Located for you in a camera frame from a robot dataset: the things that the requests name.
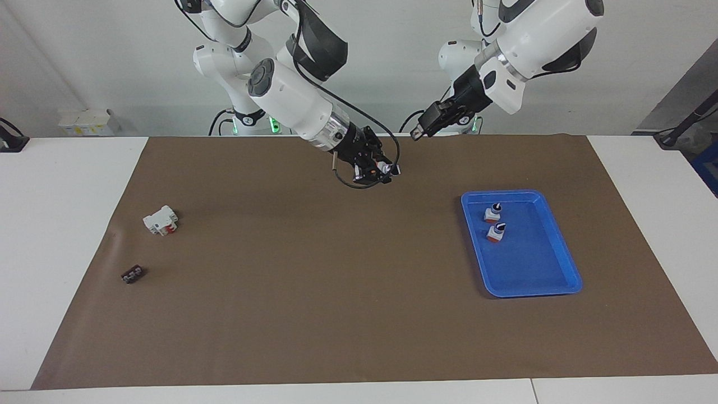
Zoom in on black right base cable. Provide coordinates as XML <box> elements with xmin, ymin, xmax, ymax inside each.
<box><xmin>208</xmin><ymin>108</ymin><xmax>234</xmax><ymax>137</ymax></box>

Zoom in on brown paper table mat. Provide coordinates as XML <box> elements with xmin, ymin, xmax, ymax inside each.
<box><xmin>31</xmin><ymin>134</ymin><xmax>718</xmax><ymax>391</ymax></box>

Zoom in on black clamp with cable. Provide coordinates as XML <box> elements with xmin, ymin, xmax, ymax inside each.
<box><xmin>0</xmin><ymin>117</ymin><xmax>30</xmax><ymax>153</ymax></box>

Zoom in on black base cable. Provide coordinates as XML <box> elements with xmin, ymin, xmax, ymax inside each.
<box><xmin>399</xmin><ymin>109</ymin><xmax>430</xmax><ymax>134</ymax></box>
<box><xmin>208</xmin><ymin>108</ymin><xmax>234</xmax><ymax>137</ymax></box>

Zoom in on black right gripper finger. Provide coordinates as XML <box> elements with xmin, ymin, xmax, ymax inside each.
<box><xmin>367</xmin><ymin>129</ymin><xmax>400</xmax><ymax>170</ymax></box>
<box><xmin>352</xmin><ymin>163</ymin><xmax>391</xmax><ymax>185</ymax></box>

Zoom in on black left base cable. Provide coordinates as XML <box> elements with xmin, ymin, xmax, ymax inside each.
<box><xmin>399</xmin><ymin>109</ymin><xmax>430</xmax><ymax>134</ymax></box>

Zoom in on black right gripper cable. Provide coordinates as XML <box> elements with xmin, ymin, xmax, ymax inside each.
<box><xmin>291</xmin><ymin>31</ymin><xmax>402</xmax><ymax>190</ymax></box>

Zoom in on black stand foot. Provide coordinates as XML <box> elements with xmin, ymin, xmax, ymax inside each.
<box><xmin>655</xmin><ymin>100</ymin><xmax>718</xmax><ymax>150</ymax></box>

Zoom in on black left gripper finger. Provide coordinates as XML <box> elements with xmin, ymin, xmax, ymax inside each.
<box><xmin>411</xmin><ymin>101</ymin><xmax>449</xmax><ymax>141</ymax></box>
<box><xmin>429</xmin><ymin>117</ymin><xmax>472</xmax><ymax>135</ymax></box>

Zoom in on blue crate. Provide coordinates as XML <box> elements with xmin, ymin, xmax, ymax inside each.
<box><xmin>691</xmin><ymin>154</ymin><xmax>718</xmax><ymax>199</ymax></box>

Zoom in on small white box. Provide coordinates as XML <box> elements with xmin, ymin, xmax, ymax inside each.
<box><xmin>58</xmin><ymin>108</ymin><xmax>121</xmax><ymax>137</ymax></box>

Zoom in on white circuit breaker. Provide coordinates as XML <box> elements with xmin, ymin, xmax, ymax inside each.
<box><xmin>142</xmin><ymin>205</ymin><xmax>181</xmax><ymax>237</ymax></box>

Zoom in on blue plastic tray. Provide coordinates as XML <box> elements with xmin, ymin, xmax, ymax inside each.
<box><xmin>461</xmin><ymin>189</ymin><xmax>583</xmax><ymax>299</ymax></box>

